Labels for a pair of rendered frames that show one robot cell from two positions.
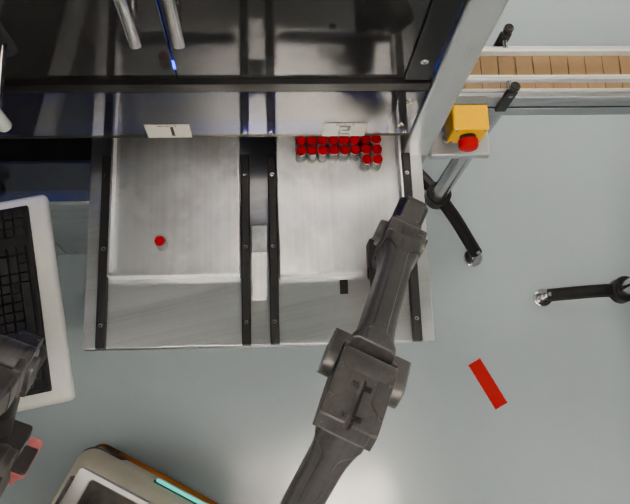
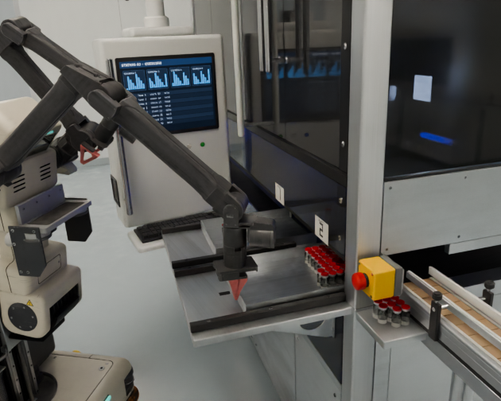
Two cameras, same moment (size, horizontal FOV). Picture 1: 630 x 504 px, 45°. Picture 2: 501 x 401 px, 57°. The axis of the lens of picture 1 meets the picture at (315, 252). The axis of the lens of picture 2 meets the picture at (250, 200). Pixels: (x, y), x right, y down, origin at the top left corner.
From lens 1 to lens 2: 1.50 m
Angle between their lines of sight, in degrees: 71
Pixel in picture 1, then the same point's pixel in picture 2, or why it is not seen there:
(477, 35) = (356, 110)
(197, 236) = not seen: hidden behind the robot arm
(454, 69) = (352, 157)
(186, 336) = (174, 251)
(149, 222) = not seen: hidden behind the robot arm
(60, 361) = (158, 243)
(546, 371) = not seen: outside the picture
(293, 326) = (189, 280)
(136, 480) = (109, 383)
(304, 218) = (266, 270)
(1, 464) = (84, 130)
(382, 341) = (129, 101)
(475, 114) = (380, 265)
